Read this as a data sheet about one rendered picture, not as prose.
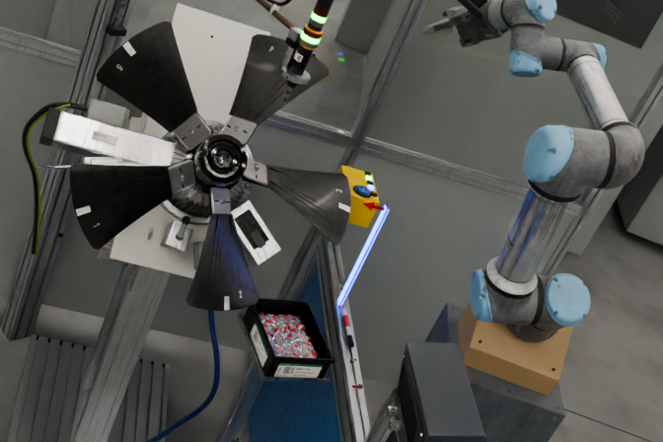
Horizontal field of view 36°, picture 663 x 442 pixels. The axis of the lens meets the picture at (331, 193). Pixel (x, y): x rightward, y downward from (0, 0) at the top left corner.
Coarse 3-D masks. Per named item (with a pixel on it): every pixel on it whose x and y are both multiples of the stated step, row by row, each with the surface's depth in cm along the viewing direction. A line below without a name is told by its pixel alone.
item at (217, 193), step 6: (216, 192) 246; (222, 192) 248; (228, 192) 251; (216, 198) 245; (222, 198) 248; (228, 198) 251; (216, 204) 245; (222, 204) 248; (228, 204) 251; (216, 210) 245; (222, 210) 248; (228, 210) 250
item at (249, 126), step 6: (228, 120) 253; (234, 120) 252; (240, 120) 251; (246, 120) 250; (234, 126) 251; (240, 126) 250; (246, 126) 250; (252, 126) 249; (222, 132) 252; (228, 132) 251; (234, 132) 250; (240, 132) 250; (252, 132) 248; (240, 138) 249; (246, 138) 247
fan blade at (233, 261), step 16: (224, 224) 246; (208, 240) 241; (224, 240) 245; (208, 256) 240; (224, 256) 244; (240, 256) 251; (208, 272) 240; (224, 272) 244; (240, 272) 249; (192, 288) 237; (208, 288) 240; (224, 288) 244; (192, 304) 237; (208, 304) 240; (240, 304) 247
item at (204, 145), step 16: (208, 144) 241; (224, 144) 243; (240, 144) 243; (192, 160) 246; (208, 160) 241; (240, 160) 244; (208, 176) 240; (224, 176) 242; (240, 176) 243; (208, 192) 251
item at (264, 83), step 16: (256, 48) 258; (256, 64) 256; (272, 64) 255; (320, 64) 253; (256, 80) 254; (272, 80) 252; (320, 80) 251; (240, 96) 254; (256, 96) 252; (272, 96) 251; (240, 112) 252; (256, 112) 250; (272, 112) 249
